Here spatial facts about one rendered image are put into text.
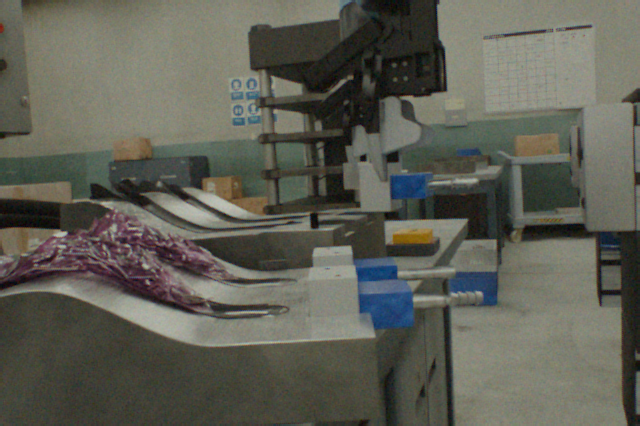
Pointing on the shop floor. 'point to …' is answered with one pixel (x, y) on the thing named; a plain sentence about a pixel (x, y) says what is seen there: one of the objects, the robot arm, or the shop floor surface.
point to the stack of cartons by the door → (221, 186)
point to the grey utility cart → (521, 195)
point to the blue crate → (463, 282)
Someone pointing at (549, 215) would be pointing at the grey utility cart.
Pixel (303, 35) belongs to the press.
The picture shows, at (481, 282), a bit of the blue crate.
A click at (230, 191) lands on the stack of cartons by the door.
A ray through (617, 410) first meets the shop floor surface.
